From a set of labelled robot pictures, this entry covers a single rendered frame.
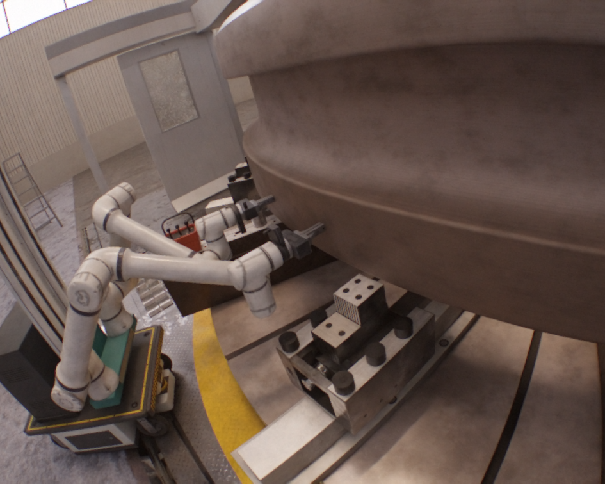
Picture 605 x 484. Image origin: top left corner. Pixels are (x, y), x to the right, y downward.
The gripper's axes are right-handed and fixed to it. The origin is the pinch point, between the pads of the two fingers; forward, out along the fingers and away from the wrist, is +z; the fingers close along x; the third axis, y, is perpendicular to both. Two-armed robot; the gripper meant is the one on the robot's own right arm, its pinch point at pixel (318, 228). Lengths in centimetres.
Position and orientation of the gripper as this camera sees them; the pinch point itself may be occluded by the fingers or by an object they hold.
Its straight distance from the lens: 119.8
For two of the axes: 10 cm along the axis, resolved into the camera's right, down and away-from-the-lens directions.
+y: 2.4, 8.4, 4.9
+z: 7.9, -4.6, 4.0
